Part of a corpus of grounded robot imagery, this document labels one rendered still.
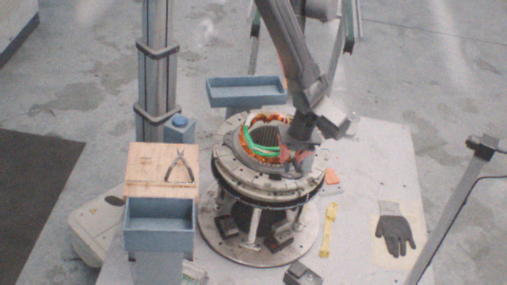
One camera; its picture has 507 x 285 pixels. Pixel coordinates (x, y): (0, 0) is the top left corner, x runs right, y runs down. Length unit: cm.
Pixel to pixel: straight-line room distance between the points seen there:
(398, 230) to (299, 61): 85
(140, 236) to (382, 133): 116
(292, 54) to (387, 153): 106
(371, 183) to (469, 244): 119
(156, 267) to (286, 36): 71
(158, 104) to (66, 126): 150
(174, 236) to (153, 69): 60
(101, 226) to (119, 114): 109
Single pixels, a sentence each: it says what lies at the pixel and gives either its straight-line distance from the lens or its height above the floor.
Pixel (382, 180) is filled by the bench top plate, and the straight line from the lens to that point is 196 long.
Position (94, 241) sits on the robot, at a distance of 232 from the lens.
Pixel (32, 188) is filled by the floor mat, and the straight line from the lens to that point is 289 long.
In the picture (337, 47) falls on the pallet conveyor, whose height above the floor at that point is 48.
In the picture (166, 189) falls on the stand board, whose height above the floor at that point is 107.
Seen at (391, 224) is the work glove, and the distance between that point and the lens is 180.
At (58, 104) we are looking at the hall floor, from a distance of 340.
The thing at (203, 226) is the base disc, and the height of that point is 80.
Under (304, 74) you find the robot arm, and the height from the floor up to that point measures 147.
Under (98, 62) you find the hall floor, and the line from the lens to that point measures 373.
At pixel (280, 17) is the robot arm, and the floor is 160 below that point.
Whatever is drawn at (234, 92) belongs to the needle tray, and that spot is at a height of 103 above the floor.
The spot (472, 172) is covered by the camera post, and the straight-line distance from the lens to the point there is 129.
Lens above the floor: 208
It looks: 42 degrees down
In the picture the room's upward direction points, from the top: 9 degrees clockwise
